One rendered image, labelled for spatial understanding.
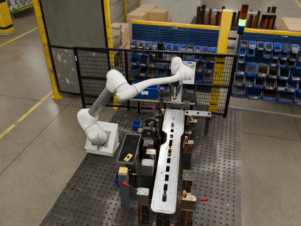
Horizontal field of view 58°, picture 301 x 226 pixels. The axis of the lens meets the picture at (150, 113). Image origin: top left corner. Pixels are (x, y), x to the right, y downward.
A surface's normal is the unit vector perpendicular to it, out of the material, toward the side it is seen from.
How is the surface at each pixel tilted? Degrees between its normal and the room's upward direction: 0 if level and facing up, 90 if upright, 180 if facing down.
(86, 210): 0
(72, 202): 0
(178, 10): 90
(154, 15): 90
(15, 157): 0
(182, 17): 90
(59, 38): 91
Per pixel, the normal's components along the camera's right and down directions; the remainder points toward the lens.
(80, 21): -0.27, 0.54
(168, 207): 0.00, -0.83
